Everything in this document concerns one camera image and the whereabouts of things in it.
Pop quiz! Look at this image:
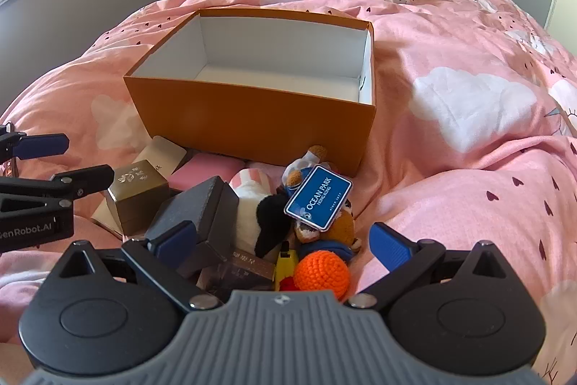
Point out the yellow tape measure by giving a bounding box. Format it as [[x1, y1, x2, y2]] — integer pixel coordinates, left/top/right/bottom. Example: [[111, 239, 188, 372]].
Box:
[[274, 241, 300, 291]]

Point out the cream glasses case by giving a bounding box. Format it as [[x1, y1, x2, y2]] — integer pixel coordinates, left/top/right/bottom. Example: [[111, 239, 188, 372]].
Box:
[[90, 135, 188, 239]]

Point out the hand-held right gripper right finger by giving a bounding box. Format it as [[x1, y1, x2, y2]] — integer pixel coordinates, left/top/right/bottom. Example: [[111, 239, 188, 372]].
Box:
[[349, 222, 519, 314]]

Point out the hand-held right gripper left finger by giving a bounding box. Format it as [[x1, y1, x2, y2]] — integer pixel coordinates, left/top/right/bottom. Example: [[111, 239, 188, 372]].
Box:
[[45, 220, 218, 314]]

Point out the blue hang tag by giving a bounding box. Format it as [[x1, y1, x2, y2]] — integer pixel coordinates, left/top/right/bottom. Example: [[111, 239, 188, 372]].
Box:
[[284, 164, 352, 230]]

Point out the gold box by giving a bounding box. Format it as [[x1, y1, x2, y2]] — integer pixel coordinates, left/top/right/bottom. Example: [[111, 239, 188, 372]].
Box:
[[106, 159, 169, 235]]

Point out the orange crochet ball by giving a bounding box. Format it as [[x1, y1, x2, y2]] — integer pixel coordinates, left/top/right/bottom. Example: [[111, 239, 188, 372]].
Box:
[[293, 250, 351, 301]]

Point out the dark patterned box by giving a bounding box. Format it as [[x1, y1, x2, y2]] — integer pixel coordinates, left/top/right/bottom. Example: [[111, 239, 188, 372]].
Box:
[[198, 247, 277, 305]]

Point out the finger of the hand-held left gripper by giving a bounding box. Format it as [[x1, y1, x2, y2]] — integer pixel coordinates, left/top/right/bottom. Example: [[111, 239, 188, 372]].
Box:
[[0, 122, 70, 178], [0, 164, 115, 224]]

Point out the pink case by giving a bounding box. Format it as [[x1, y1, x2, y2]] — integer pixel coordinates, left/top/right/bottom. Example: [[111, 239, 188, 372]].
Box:
[[169, 153, 246, 193]]

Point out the pink printed duvet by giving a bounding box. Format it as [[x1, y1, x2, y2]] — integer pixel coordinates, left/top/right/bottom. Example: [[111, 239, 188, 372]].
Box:
[[0, 0, 577, 385]]

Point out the orange cardboard box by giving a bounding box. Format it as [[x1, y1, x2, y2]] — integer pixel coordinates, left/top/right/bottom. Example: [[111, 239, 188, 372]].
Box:
[[123, 8, 377, 178]]

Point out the black and white plush toy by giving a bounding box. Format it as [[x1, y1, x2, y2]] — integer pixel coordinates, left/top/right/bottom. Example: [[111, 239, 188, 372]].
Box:
[[228, 169, 296, 258]]

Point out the dark grey box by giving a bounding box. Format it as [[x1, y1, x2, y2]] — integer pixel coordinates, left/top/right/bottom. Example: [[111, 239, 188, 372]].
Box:
[[144, 175, 239, 277]]

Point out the brown plush toy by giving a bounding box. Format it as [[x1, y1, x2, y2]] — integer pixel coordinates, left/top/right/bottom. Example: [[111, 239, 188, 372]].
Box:
[[282, 145, 364, 264]]

